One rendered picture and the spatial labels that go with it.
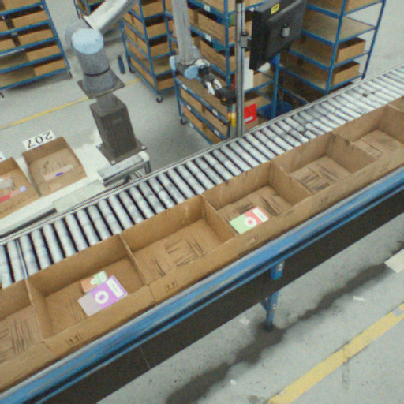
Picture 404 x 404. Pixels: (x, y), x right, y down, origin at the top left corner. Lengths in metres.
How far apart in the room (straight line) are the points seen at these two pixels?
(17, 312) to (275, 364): 1.43
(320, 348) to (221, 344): 0.59
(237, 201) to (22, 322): 1.07
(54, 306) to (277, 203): 1.09
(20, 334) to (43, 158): 1.30
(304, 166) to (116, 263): 1.09
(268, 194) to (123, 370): 1.04
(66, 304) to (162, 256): 0.44
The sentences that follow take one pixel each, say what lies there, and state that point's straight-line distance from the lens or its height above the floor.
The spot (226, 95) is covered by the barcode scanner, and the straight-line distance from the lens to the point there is 2.15.
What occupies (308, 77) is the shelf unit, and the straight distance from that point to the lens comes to 3.46.
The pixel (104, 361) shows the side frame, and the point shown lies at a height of 0.82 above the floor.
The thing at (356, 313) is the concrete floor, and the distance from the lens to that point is 2.48.
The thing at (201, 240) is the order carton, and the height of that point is 0.89.
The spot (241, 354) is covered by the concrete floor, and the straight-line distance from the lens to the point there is 2.27.
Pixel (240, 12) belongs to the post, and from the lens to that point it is 1.97.
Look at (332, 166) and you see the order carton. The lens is 1.95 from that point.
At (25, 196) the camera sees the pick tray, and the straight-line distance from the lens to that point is 2.21.
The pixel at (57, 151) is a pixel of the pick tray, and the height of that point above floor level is 0.76.
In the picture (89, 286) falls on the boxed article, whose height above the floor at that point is 0.93.
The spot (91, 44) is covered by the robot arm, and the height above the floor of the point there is 1.46.
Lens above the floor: 2.15
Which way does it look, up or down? 48 degrees down
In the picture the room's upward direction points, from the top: 8 degrees counter-clockwise
